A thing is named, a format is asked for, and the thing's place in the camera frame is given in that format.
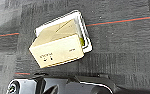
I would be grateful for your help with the tan cardboard box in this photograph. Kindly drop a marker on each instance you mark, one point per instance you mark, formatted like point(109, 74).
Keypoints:
point(59, 46)

